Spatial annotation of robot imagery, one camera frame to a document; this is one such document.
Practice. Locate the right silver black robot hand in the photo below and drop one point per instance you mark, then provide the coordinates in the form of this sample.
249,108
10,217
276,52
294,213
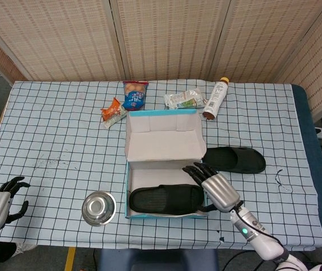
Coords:
220,192

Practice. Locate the black rubber slipper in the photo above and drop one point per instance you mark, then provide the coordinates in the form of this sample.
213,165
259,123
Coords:
234,161
163,199

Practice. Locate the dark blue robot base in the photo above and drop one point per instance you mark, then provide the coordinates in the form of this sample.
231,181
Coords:
158,259

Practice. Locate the blue cardboard shoe box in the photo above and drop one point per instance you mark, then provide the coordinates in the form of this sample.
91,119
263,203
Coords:
163,141

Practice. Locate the blue checked tablecloth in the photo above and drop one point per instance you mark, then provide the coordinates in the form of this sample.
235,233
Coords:
51,141

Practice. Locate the white drink bottle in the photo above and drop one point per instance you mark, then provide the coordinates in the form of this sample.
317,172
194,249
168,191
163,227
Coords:
216,98

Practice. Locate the white green snack packet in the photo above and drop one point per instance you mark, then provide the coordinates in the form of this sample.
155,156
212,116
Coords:
183,100

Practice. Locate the stainless steel bowl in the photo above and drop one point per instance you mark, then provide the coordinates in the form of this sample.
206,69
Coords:
99,209

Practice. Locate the blue snack bag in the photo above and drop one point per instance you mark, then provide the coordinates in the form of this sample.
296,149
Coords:
134,97

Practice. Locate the orange snack packet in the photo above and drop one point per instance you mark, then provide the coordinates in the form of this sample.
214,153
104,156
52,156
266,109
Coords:
113,111

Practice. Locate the woven folding screen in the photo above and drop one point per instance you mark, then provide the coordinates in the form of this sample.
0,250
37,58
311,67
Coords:
163,36

